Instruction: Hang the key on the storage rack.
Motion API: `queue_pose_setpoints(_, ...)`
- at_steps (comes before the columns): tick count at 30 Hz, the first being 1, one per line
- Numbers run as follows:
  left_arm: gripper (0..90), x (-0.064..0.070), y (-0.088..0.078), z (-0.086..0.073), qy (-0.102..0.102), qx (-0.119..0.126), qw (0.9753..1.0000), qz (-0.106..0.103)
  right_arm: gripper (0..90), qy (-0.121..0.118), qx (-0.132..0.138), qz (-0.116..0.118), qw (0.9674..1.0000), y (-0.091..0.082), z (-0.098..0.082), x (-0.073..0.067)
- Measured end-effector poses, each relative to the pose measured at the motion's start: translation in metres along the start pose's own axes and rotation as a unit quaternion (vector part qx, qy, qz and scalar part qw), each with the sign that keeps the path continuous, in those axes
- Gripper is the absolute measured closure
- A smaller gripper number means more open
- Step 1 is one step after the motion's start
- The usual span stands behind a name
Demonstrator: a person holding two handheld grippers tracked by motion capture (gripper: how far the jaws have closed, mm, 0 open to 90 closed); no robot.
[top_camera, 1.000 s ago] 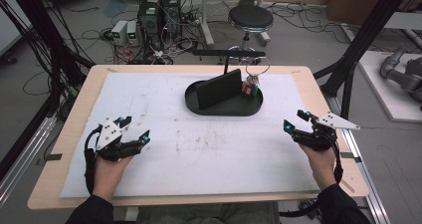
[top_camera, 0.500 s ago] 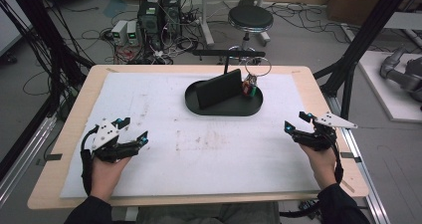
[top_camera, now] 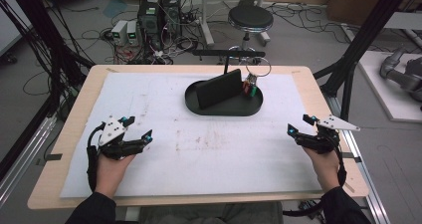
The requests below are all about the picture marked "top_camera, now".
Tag black wallet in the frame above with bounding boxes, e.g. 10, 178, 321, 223
195, 68, 244, 111

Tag tangle of floor cables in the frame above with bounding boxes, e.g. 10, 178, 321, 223
265, 2, 352, 44

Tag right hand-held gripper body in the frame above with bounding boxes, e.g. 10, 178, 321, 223
296, 114, 361, 155

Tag person's left hand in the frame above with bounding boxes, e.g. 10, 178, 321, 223
95, 152, 137, 200

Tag left hand-held gripper black cable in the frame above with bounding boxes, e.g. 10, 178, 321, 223
86, 121, 106, 193

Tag black oval tray with hook stand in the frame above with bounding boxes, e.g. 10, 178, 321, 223
183, 49, 267, 117

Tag cardboard box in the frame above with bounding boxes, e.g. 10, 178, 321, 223
325, 0, 422, 27

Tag white table mat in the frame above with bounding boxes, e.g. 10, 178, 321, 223
59, 72, 322, 199

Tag white stand leg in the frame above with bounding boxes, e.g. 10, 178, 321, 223
198, 0, 216, 48

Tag person's legs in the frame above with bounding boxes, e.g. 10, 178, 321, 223
135, 201, 285, 224

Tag aluminium rail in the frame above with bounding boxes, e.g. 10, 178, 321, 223
0, 113, 58, 207
325, 94, 393, 224

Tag black computer tower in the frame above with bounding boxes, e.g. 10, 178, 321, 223
136, 0, 183, 51

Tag hand-held gripper black cable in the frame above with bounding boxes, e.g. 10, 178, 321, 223
86, 121, 106, 193
282, 142, 348, 218

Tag person's right hand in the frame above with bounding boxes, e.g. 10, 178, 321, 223
303, 146, 343, 193

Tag black round stool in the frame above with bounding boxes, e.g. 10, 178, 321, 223
227, 4, 275, 67

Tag white platform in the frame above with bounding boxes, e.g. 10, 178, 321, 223
357, 50, 422, 124

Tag right hand-held gripper black cable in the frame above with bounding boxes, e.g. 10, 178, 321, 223
282, 142, 348, 218

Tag grey power supply unit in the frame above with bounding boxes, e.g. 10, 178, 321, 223
110, 19, 129, 47
125, 20, 140, 47

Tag key ring with coloured tags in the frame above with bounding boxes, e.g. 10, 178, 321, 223
241, 56, 273, 99

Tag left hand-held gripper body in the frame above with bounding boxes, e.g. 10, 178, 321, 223
98, 115, 144, 161

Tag black frame post with cables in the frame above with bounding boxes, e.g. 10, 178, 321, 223
0, 0, 96, 118

